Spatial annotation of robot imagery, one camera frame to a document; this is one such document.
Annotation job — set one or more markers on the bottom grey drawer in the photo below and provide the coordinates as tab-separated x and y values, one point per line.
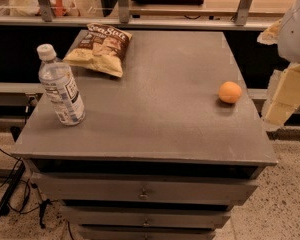
138	233

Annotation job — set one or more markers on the top grey drawer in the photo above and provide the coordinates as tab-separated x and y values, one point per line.
206	191

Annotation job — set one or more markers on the grey drawer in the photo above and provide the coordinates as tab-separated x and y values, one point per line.
138	233
206	191
142	217

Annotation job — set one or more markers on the orange white bag on shelf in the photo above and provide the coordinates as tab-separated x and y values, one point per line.
31	8

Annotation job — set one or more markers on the grey drawer cabinet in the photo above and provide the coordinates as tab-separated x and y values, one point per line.
163	120

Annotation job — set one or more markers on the orange fruit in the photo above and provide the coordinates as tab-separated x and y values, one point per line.
229	92

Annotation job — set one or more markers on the brown sea salt chip bag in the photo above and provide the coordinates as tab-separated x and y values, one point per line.
103	49

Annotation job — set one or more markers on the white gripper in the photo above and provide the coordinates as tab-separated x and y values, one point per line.
296	34

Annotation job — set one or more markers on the middle grey drawer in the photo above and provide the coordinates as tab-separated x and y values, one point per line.
142	217

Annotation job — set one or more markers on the clear plastic water bottle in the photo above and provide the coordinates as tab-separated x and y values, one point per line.
60	86

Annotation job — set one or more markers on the metal shelf rail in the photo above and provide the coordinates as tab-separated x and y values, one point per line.
211	14

